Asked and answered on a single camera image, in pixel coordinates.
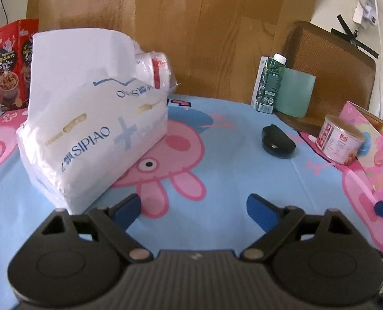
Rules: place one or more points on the cartoon pig tablecloth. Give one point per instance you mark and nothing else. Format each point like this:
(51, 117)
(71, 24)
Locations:
(194, 183)

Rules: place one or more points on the white pink tin can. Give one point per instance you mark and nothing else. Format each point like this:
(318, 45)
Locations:
(339, 140)

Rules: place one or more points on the pink cookie tin box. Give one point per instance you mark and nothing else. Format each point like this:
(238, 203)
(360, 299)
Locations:
(363, 180)

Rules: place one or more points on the teal plastic cup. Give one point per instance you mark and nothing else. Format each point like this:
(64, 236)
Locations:
(295, 93)

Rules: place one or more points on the wood grain board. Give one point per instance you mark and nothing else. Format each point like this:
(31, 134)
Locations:
(214, 46)

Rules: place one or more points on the brown woven chair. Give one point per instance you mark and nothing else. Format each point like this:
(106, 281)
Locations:
(343, 73)

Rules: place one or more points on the red cereal box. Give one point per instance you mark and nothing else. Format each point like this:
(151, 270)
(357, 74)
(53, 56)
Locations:
(16, 41)

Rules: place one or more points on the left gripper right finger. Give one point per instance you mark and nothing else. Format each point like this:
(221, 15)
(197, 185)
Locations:
(278, 225)

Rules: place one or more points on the clear plastic cup stack bag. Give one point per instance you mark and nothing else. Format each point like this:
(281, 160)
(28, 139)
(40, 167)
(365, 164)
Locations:
(154, 69)

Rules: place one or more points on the white tissue pack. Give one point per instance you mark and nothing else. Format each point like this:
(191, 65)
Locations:
(89, 118)

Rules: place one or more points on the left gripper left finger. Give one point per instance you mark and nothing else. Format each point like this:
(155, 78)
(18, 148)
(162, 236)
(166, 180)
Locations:
(112, 223)

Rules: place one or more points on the white power strip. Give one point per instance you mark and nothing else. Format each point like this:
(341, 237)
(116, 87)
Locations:
(366, 13)

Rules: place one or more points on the black oval case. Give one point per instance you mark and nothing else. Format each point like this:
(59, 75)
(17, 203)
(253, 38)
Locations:
(277, 143)

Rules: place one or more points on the green drink carton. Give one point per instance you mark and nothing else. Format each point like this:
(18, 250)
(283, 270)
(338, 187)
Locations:
(267, 83)

